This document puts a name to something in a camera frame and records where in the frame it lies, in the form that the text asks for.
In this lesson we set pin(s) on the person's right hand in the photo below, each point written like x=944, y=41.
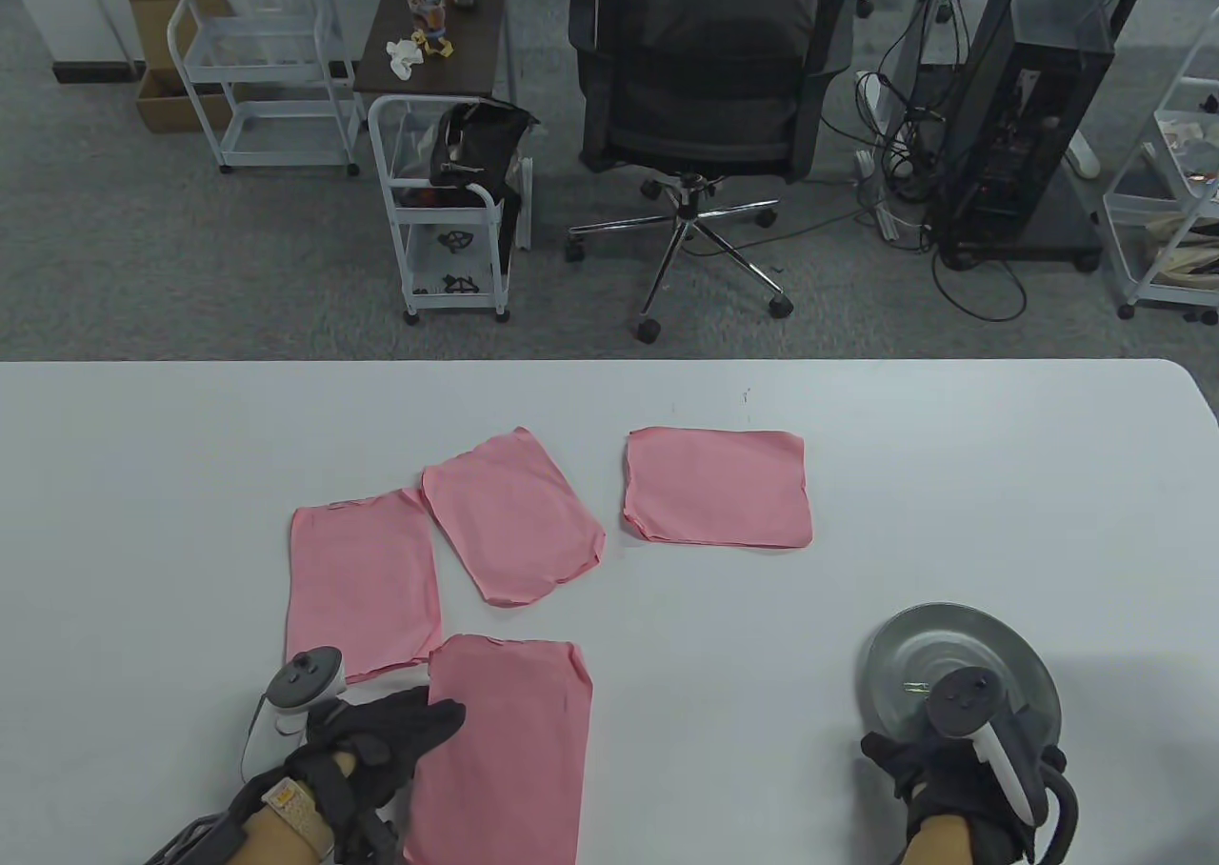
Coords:
x=943, y=779

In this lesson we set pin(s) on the person's left hand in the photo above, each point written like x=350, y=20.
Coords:
x=390, y=732

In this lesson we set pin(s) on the grey and white hand controller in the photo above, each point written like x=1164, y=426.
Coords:
x=967, y=703
x=305, y=676

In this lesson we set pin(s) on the pink cloth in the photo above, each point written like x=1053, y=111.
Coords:
x=714, y=489
x=514, y=517
x=362, y=589
x=505, y=760

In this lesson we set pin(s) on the round grey metal plate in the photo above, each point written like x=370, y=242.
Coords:
x=962, y=636

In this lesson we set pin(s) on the person's right forearm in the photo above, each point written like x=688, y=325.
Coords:
x=938, y=846

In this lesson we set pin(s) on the person's left forearm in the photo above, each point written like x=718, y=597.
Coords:
x=276, y=846

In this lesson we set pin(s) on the white rolling cart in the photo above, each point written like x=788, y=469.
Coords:
x=1176, y=293
x=448, y=303
x=257, y=72

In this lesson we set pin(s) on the white power strip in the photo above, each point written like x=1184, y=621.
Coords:
x=890, y=225

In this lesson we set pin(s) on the black rolling platform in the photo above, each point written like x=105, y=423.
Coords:
x=1057, y=231

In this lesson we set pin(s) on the beige cloth bag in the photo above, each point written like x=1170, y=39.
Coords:
x=1186, y=255

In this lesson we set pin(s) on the black bag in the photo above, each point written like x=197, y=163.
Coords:
x=481, y=141

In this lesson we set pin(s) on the white desk foot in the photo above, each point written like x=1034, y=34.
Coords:
x=1084, y=158

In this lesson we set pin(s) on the black computer tower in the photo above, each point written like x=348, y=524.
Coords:
x=1038, y=122

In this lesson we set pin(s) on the white crumpled tissue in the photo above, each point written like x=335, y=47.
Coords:
x=404, y=57

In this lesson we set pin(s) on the mixed small items pile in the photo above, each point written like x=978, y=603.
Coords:
x=1186, y=146

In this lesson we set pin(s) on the dark brown side table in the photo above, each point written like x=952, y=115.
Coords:
x=476, y=46

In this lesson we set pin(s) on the black mesh office chair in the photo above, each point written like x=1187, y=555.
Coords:
x=705, y=93

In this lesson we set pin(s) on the brown cardboard box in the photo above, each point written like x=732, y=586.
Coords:
x=152, y=8

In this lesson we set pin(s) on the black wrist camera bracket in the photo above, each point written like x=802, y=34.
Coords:
x=367, y=832

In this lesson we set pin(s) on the small black bracket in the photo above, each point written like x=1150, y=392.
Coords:
x=460, y=284
x=455, y=241

